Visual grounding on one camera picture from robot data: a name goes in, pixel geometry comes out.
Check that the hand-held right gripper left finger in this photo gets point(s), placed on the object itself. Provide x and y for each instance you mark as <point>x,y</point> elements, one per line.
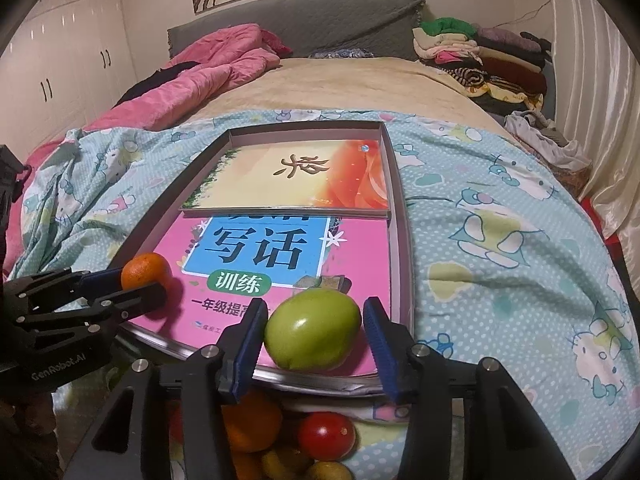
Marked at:
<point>245,360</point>

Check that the cream curtain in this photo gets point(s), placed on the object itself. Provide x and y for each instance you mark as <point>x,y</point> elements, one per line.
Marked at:
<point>590,85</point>

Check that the white wardrobe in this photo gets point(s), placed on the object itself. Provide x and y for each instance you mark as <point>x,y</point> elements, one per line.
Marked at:
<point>65,60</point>

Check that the small orange mandarin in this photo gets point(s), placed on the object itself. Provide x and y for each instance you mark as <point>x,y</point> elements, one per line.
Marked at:
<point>145,269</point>

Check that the dark patterned cloth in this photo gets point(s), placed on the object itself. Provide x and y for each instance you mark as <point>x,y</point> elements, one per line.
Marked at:
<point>340,53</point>

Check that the black garment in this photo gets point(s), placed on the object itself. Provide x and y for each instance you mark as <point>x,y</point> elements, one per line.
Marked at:
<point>160,77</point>

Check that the bag of white clothes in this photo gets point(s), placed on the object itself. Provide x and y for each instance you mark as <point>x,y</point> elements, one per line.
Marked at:
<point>550,150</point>

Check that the grey padded headboard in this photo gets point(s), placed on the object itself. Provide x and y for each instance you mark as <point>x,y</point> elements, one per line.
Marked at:
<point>325,25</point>

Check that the beige bedsheet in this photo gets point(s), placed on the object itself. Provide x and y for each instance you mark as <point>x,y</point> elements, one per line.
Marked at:
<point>350,85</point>

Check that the light blue cartoon printed blanket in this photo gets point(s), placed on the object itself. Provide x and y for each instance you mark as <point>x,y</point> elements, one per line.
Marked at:
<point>500,285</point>

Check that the orange and cream book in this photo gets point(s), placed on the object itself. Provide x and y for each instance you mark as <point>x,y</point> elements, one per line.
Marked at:
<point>250,175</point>

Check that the pink quilt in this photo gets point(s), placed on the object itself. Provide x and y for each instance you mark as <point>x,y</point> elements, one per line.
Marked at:
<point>200,75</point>

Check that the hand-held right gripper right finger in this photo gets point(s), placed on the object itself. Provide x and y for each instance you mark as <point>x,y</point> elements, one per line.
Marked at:
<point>382,355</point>

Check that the pile of folded clothes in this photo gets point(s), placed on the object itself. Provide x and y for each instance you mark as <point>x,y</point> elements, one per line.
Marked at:
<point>500,70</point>

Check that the shallow cardboard box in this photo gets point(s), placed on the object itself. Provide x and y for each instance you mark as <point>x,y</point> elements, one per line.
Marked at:
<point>310,135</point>

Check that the pink workbook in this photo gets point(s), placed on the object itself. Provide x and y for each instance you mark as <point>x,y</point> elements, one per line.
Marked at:
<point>350,255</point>

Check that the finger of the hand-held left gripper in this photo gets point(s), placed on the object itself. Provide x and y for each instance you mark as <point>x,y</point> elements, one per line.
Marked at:
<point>140,300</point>
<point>102,280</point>

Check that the red bag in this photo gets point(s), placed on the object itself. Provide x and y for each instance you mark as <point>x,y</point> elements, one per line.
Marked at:
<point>597,220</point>

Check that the green apple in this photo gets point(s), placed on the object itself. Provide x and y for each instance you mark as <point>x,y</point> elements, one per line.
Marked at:
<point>312,332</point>

